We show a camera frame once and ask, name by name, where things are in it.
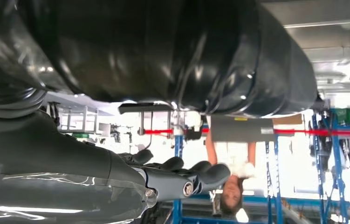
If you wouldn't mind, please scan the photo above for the blue metal shelf rack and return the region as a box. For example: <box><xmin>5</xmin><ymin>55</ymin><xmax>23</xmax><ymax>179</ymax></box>
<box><xmin>310</xmin><ymin>108</ymin><xmax>350</xmax><ymax>224</ymax></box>
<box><xmin>165</xmin><ymin>134</ymin><xmax>283</xmax><ymax>224</ymax></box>

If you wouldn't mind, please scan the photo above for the person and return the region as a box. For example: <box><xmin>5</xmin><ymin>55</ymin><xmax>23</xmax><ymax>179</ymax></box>
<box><xmin>206</xmin><ymin>116</ymin><xmax>276</xmax><ymax>216</ymax></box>

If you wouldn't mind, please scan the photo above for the tan cardboard box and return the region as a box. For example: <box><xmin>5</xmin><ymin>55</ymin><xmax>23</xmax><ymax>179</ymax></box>
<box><xmin>272</xmin><ymin>114</ymin><xmax>303</xmax><ymax>126</ymax></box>

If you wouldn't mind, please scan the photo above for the red barrier belt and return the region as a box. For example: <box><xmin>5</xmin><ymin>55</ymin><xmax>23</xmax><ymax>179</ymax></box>
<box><xmin>144</xmin><ymin>128</ymin><xmax>350</xmax><ymax>137</ymax></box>

